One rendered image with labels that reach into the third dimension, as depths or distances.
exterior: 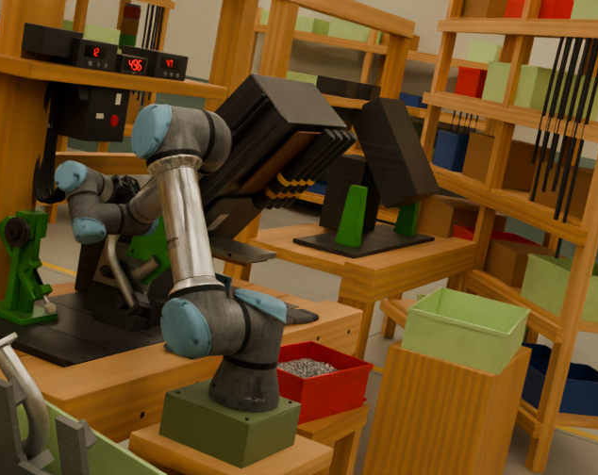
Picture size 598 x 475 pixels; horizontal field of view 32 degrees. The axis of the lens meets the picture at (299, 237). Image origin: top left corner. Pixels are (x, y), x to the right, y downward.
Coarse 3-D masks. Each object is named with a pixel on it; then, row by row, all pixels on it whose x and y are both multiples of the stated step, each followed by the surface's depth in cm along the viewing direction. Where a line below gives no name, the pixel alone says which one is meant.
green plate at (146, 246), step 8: (160, 216) 276; (160, 224) 276; (160, 232) 275; (136, 240) 278; (144, 240) 277; (152, 240) 276; (160, 240) 275; (136, 248) 277; (144, 248) 276; (152, 248) 275; (160, 248) 274; (136, 256) 277; (144, 256) 276
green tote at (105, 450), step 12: (24, 408) 191; (48, 408) 191; (24, 420) 191; (24, 432) 192; (96, 432) 183; (48, 444) 191; (96, 444) 181; (108, 444) 179; (96, 456) 181; (108, 456) 179; (120, 456) 177; (132, 456) 175; (48, 468) 191; (60, 468) 188; (96, 468) 181; (108, 468) 179; (120, 468) 177; (132, 468) 175; (144, 468) 173; (156, 468) 172
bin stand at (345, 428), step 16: (336, 416) 265; (352, 416) 269; (304, 432) 250; (320, 432) 253; (336, 432) 262; (352, 432) 272; (336, 448) 279; (352, 448) 277; (336, 464) 279; (352, 464) 280
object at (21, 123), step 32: (32, 0) 261; (64, 0) 272; (224, 0) 351; (256, 0) 354; (0, 32) 265; (224, 32) 352; (224, 64) 353; (0, 96) 266; (32, 96) 270; (0, 128) 267; (32, 128) 273; (0, 160) 268; (32, 160) 276; (0, 192) 268; (32, 192) 279; (0, 256) 274; (0, 288) 277
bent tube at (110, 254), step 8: (112, 240) 277; (112, 248) 277; (112, 256) 276; (112, 264) 275; (120, 264) 276; (112, 272) 275; (120, 272) 274; (120, 280) 273; (120, 288) 273; (128, 288) 272; (128, 296) 271; (128, 304) 271
